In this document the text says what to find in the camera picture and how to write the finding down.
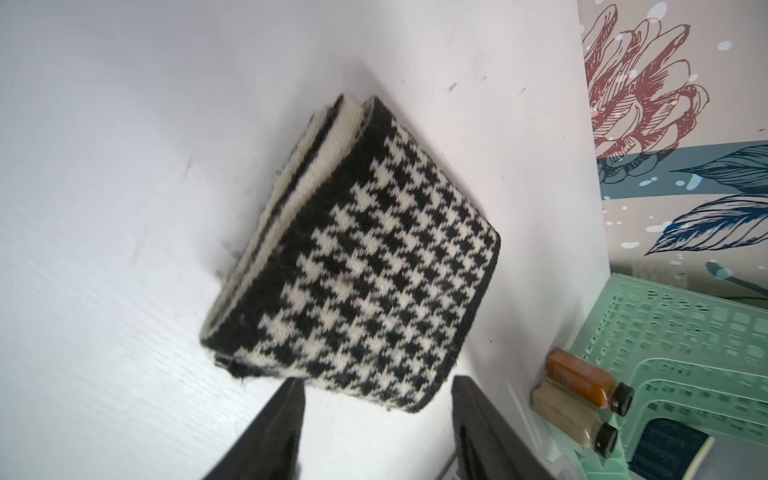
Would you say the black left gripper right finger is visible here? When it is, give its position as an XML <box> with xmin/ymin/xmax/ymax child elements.
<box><xmin>451</xmin><ymin>375</ymin><xmax>553</xmax><ymax>480</ymax></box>

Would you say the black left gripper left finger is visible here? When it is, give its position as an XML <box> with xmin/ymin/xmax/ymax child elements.
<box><xmin>205</xmin><ymin>377</ymin><xmax>306</xmax><ymax>480</ymax></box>

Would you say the houndstooth scarf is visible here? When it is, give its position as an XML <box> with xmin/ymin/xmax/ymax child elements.
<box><xmin>200</xmin><ymin>95</ymin><xmax>501</xmax><ymax>413</ymax></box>

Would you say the brown spice jar black lid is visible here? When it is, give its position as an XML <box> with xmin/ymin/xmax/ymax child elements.
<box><xmin>545</xmin><ymin>348</ymin><xmax>634</xmax><ymax>417</ymax></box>

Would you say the beige spice jar black lid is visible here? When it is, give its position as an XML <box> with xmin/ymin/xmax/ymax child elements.
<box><xmin>531</xmin><ymin>380</ymin><xmax>618</xmax><ymax>458</ymax></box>

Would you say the mint green desk organizer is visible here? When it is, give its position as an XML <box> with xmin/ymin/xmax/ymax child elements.
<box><xmin>549</xmin><ymin>274</ymin><xmax>767</xmax><ymax>479</ymax></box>

